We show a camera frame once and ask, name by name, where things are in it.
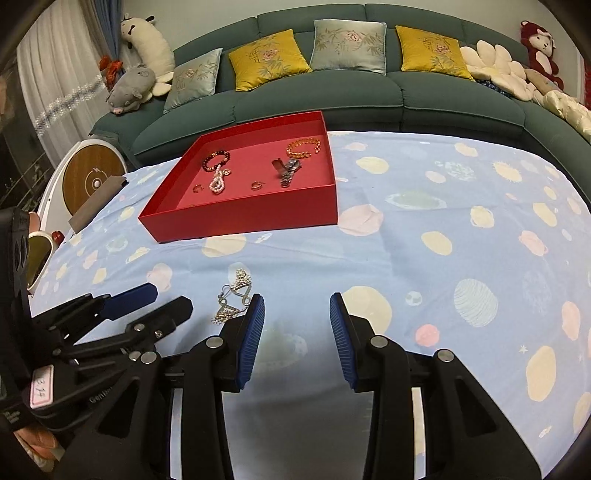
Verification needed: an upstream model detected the blue printed cloth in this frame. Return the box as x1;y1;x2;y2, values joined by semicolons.
28;130;591;480

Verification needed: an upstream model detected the grey pig plush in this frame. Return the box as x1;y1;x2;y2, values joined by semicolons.
107;66;158;116

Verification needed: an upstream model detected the cream satin cushion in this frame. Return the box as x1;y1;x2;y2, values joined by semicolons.
533;90;591;144

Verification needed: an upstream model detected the dark bead bracelet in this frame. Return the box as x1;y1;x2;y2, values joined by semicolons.
202;150;230;171

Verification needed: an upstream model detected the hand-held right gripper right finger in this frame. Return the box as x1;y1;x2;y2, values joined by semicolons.
329;292;541;480

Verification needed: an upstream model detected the blue curtain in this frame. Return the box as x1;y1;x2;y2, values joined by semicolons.
95;0;124;61

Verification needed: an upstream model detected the yellow embroidered cushion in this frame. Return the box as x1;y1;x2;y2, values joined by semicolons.
228;28;314;92
394;25;476;81

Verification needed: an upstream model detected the silver wristwatch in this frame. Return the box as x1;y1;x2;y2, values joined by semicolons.
271;158;303;189

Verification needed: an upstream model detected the cream flower-shaped cushion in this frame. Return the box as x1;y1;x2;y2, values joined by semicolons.
459;40;536;102

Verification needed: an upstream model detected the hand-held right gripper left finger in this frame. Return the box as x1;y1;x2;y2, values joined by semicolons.
55;293;266;480

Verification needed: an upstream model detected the silver chain necklace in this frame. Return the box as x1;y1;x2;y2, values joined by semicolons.
211;268;254;325

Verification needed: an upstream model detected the white round wooden-top stool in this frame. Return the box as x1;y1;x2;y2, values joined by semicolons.
37;138;127;232

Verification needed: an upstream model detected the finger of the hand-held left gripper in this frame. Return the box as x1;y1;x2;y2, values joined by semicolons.
60;296;194;363
32;283;158;333

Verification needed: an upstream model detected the white pearl bracelet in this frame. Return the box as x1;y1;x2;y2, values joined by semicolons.
209;167;232;195

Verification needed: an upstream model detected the green sofa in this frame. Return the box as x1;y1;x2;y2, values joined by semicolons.
90;2;591;169

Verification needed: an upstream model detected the person's left hand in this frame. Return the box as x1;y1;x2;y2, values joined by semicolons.
18;427;63;462

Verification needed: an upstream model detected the grey-green embroidered cushion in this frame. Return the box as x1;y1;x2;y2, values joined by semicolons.
164;47;223;114
309;18;387;75

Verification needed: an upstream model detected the white-framed yellow panel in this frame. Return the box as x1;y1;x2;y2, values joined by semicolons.
28;232;58;294

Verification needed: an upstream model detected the red monkey plush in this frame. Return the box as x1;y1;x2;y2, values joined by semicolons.
520;20;565;90

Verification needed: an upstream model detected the beige plush cushion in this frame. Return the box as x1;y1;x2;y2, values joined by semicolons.
526;69;561;95

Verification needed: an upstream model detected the brown padded seat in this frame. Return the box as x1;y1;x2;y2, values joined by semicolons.
69;175;129;232

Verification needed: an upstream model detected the white lace curtain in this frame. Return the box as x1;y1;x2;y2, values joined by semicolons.
16;0;121;162

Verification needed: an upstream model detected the red curtain tie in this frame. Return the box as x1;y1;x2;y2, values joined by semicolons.
99;55;123;86

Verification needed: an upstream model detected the white cow plush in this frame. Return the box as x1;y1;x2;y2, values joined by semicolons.
121;15;176;95

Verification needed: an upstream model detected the gold chain bangle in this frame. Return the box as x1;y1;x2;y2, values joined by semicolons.
285;137;321;160

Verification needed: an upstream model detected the red cardboard box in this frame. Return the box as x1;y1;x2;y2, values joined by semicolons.
137;110;339;244

